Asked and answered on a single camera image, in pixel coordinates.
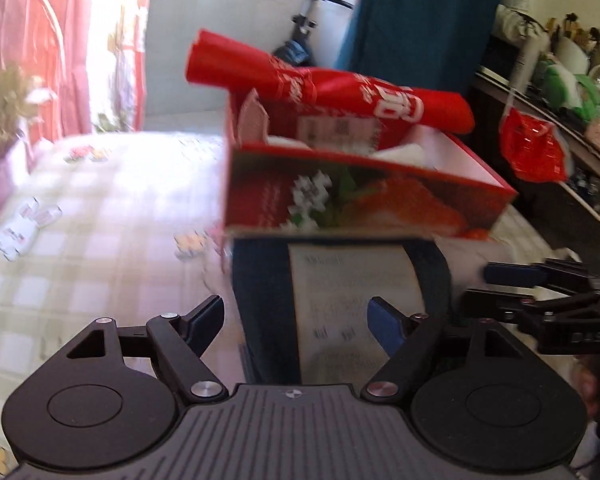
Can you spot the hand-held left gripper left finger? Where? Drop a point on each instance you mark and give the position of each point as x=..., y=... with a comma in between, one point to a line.
x=205, y=320

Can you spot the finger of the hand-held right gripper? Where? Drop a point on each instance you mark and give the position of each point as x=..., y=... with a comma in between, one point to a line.
x=515, y=274
x=490, y=302

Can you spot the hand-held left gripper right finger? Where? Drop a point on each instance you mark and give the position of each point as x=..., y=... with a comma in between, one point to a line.
x=386, y=325

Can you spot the dark blue labelled package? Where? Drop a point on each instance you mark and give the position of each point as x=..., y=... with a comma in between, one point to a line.
x=265, y=300

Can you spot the red cardboard box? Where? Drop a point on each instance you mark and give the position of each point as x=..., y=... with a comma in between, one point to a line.
x=260, y=200

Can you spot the red printed cloth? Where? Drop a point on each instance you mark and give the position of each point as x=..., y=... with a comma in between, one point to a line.
x=330, y=90

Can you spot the person's right hand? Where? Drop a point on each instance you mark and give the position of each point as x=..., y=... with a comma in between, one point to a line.
x=592, y=380

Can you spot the checked printed tablecloth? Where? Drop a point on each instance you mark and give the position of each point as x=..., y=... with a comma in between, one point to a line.
x=105, y=260

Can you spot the red plastic bag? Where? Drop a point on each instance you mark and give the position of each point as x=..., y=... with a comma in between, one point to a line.
x=530, y=150

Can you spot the dark desk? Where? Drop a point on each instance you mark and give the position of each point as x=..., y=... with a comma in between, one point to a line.
x=490, y=105

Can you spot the white bottle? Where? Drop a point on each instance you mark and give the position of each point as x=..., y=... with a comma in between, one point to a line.
x=526, y=60

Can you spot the white brush holder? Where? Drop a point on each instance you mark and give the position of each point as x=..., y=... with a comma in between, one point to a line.
x=570, y=55

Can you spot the bunch of makeup brushes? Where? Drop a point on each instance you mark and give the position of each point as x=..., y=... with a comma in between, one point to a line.
x=570, y=25

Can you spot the blue curtain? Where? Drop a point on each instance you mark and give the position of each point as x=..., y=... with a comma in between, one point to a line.
x=420, y=20

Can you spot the red chair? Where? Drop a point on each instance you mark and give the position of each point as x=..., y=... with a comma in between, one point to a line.
x=80, y=60

